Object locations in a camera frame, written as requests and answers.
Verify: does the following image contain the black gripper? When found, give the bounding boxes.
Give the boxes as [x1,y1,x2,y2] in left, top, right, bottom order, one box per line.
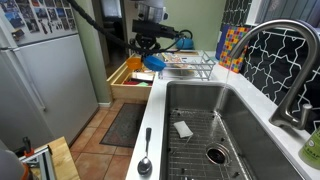
[134,35,160,58]

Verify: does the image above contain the blue plastic bowl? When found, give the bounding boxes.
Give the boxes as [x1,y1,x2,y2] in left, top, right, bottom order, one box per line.
[143,54,167,72]

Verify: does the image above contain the orange plastic bowl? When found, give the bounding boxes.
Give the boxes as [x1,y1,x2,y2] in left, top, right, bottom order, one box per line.
[125,56,144,71]

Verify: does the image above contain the stainless steel sink basin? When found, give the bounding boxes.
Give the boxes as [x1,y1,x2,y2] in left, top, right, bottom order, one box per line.
[159,80,305,180]

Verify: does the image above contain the printed colourful plate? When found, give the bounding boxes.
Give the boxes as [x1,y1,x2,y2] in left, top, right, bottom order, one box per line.
[161,52,188,66]

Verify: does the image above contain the red item in drawer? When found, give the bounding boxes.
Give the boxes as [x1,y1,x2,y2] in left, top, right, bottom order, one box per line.
[122,79,140,86]

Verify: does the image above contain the blue tea kettle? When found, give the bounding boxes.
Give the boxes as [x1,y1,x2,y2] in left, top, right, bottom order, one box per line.
[174,29,196,51]

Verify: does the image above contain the wooden cutting board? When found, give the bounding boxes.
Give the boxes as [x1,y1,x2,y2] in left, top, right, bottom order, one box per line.
[173,49,201,57]

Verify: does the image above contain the open light wooden drawer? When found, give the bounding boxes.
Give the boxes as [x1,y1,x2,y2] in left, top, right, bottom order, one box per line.
[106,53,158,103]

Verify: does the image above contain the blue flat board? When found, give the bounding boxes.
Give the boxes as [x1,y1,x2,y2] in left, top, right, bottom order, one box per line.
[214,23,232,61]

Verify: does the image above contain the patterned dark floor rug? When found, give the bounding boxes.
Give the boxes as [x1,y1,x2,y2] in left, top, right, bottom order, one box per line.
[99,102,147,149]

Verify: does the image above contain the white sponge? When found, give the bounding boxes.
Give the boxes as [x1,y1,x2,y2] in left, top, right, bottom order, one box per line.
[172,120,195,139]

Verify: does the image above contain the multicolour mosaic board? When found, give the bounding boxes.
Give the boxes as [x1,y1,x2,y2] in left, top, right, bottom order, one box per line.
[218,25,251,75]

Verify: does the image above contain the small photo print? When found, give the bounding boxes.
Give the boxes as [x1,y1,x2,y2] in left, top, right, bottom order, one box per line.
[4,11,26,30]
[14,2,35,20]
[46,7,60,23]
[24,18,42,34]
[0,0,20,14]
[33,7,50,20]
[55,7,67,20]

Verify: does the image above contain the white refrigerator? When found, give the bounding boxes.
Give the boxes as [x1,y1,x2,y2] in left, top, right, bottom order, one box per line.
[0,0,100,152]

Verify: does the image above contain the brown fridge magnet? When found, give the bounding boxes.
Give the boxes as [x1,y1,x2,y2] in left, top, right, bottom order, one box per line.
[11,28,26,43]

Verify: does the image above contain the light wooden table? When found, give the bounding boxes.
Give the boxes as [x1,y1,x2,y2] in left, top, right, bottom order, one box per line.
[33,136,81,180]

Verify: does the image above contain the black orange clamp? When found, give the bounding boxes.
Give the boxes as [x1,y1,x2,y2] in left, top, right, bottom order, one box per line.
[21,136,36,158]

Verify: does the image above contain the grey window blinds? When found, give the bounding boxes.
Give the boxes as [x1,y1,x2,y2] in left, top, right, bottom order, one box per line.
[254,0,320,28]

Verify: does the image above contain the brushed steel faucet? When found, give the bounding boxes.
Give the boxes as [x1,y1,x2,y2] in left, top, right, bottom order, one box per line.
[229,18,320,131]

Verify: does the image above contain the grey round object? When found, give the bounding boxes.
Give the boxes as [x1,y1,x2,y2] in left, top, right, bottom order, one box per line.
[0,149,32,180]

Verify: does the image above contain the green soap bottle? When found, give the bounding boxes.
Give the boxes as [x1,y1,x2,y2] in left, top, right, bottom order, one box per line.
[297,124,320,171]

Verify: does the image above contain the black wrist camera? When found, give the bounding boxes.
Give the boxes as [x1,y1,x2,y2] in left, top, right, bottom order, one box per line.
[131,19,178,40]

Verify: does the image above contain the metal wire dish rack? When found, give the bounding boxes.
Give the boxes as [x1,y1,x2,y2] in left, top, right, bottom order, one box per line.
[157,49,217,82]

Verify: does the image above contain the metal spoon with black handle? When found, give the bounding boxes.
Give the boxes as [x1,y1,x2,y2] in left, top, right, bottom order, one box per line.
[136,126,154,177]

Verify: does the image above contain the metal wire sink grid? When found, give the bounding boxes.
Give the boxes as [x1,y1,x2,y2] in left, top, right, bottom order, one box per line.
[166,108,253,180]

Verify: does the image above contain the aluminium profile frame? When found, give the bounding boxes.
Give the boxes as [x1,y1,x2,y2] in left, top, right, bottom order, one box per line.
[18,144,57,180]

